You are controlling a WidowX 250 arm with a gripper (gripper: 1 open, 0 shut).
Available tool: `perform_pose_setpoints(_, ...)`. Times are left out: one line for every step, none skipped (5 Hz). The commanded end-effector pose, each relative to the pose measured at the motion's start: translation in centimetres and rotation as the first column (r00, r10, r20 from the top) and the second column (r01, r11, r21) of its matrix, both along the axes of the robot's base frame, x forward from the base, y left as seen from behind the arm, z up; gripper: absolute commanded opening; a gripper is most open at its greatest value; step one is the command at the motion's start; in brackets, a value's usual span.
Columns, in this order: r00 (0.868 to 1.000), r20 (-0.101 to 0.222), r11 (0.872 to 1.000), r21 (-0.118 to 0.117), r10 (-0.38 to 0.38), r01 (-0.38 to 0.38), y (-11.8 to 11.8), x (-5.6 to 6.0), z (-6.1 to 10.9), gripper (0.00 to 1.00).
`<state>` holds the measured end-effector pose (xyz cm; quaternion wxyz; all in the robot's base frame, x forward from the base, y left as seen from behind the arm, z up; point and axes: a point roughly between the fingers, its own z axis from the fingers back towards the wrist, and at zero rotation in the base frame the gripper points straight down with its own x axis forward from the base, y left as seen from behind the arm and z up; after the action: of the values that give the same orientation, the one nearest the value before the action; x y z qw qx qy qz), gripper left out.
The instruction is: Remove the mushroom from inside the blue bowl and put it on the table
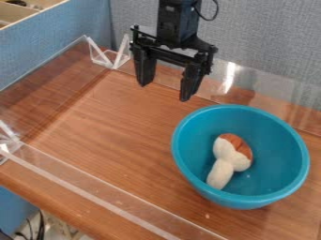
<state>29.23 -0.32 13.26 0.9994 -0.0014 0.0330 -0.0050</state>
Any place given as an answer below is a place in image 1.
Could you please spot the blue plastic bowl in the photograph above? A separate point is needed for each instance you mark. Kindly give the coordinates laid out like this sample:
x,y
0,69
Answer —
x,y
281,159

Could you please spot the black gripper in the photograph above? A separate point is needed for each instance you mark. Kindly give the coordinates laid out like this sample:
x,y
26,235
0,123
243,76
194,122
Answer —
x,y
172,42

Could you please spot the clear acrylic barrier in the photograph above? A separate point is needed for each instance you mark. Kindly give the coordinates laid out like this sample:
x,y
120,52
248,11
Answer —
x,y
116,200
34,101
291,100

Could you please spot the wooden shelf box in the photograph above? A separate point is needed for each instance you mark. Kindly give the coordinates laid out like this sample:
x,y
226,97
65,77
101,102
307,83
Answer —
x,y
17,10

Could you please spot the clear acrylic front barrier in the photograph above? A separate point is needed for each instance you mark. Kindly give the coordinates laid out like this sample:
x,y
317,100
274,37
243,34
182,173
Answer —
x,y
116,200

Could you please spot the white brown plush mushroom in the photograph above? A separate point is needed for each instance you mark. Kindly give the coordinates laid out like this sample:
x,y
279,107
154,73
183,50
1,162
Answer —
x,y
232,158

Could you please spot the clear acrylic left barrier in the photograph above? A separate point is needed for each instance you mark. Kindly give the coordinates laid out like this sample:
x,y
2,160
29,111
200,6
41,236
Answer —
x,y
34,101

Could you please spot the clear acrylic back barrier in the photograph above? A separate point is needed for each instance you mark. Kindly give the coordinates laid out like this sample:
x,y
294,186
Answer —
x,y
291,100

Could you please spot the clear acrylic corner bracket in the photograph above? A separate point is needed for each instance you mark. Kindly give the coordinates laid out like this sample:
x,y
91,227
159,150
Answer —
x,y
107,58

